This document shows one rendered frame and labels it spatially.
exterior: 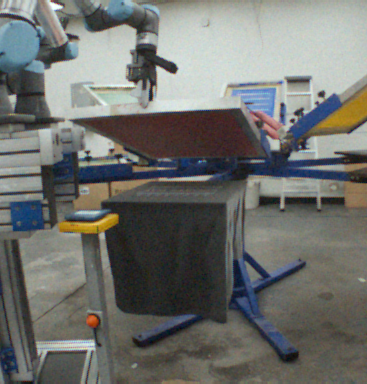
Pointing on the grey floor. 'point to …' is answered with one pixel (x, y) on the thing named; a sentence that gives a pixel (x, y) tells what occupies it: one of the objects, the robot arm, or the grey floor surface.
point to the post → (89, 231)
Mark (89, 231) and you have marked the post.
